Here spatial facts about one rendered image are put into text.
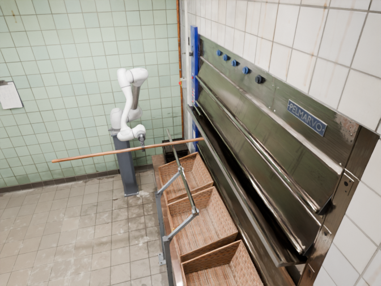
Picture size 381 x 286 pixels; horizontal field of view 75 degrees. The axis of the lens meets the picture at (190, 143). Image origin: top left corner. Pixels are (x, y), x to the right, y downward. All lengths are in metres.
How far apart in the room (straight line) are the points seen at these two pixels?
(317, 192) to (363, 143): 0.30
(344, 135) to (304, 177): 0.27
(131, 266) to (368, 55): 2.68
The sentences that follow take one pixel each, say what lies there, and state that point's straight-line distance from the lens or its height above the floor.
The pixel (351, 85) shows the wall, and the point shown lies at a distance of 0.92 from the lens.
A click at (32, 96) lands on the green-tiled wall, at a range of 3.62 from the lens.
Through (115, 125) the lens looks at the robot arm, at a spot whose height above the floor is 1.10.
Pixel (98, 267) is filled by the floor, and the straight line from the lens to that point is 3.06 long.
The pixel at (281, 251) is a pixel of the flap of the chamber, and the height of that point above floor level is 1.41.
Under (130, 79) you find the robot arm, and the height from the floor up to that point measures 1.69.
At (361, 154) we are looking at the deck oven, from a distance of 0.93.
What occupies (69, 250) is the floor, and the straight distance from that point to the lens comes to 3.31.
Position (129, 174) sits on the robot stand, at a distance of 3.42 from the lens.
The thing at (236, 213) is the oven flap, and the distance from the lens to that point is 2.03.
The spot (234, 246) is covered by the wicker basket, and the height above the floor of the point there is 0.79.
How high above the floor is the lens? 2.46
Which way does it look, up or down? 32 degrees down
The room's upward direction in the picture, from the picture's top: 1 degrees counter-clockwise
